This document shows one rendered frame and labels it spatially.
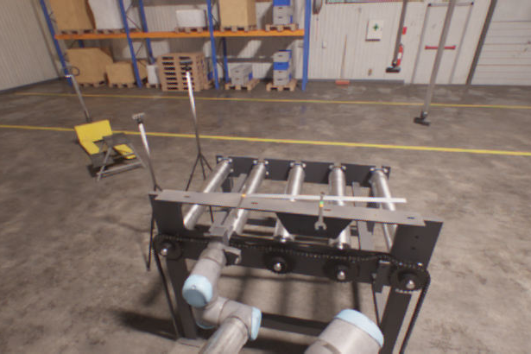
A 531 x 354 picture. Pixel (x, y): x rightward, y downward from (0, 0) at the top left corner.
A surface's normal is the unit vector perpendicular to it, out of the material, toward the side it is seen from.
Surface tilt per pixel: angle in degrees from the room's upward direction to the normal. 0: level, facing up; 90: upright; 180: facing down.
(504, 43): 90
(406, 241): 90
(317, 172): 90
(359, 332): 20
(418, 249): 90
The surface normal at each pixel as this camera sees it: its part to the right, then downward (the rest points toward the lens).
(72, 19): -0.19, 0.48
